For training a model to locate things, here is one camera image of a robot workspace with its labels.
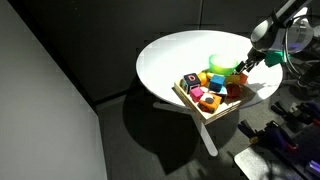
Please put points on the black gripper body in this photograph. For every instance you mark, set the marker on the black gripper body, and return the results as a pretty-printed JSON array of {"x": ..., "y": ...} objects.
[{"x": 255, "y": 56}]

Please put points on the plain orange block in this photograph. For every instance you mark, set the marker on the plain orange block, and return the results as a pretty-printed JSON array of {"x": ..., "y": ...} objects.
[{"x": 243, "y": 79}]

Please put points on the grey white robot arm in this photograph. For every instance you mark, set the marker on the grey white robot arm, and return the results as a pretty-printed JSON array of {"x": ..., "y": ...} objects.
[{"x": 283, "y": 25}]

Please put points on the green translucent bowl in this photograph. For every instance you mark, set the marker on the green translucent bowl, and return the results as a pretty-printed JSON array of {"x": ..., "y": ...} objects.
[{"x": 222, "y": 66}]

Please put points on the red block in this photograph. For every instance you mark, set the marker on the red block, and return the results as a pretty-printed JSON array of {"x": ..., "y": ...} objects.
[{"x": 233, "y": 90}]

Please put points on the blue block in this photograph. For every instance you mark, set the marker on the blue block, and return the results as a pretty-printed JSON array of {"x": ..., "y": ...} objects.
[{"x": 217, "y": 83}]

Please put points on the orange block with grey circle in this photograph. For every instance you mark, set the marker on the orange block with grey circle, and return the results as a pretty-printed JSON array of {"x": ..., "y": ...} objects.
[{"x": 210, "y": 102}]

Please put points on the black letter block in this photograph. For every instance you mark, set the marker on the black letter block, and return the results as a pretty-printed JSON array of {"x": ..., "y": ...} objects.
[{"x": 191, "y": 81}]

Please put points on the pink block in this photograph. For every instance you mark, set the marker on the pink block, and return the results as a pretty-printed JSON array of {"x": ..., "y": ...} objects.
[{"x": 196, "y": 94}]

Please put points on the yellow toy banana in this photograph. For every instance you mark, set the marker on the yellow toy banana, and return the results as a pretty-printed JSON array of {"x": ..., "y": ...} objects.
[{"x": 232, "y": 78}]

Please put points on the yellow ball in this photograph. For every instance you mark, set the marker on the yellow ball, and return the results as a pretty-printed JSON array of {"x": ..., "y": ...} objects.
[{"x": 203, "y": 79}]

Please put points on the wooden tray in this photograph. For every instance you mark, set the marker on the wooden tray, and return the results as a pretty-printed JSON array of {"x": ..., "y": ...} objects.
[{"x": 213, "y": 116}]

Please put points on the white table legs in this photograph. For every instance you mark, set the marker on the white table legs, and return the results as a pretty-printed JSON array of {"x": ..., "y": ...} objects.
[{"x": 203, "y": 136}]

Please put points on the teal camera mount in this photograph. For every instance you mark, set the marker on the teal camera mount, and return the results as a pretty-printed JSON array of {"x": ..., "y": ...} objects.
[{"x": 274, "y": 58}]

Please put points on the grey base plate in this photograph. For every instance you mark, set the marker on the grey base plate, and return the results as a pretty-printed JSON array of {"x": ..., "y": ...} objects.
[{"x": 256, "y": 163}]

